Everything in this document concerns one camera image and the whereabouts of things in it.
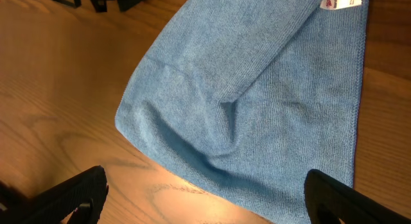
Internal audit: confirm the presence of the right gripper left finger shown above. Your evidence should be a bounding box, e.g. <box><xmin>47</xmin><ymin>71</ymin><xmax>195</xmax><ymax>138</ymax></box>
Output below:
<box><xmin>1</xmin><ymin>166</ymin><xmax>109</xmax><ymax>224</ymax></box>

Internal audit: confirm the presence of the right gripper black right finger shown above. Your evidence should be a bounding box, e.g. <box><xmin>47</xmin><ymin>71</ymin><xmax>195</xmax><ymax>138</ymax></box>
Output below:
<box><xmin>304</xmin><ymin>169</ymin><xmax>410</xmax><ymax>224</ymax></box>

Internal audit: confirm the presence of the blue microfiber cloth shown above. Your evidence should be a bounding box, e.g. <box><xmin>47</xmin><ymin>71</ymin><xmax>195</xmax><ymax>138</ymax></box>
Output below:
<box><xmin>115</xmin><ymin>0</ymin><xmax>369</xmax><ymax>223</ymax></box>

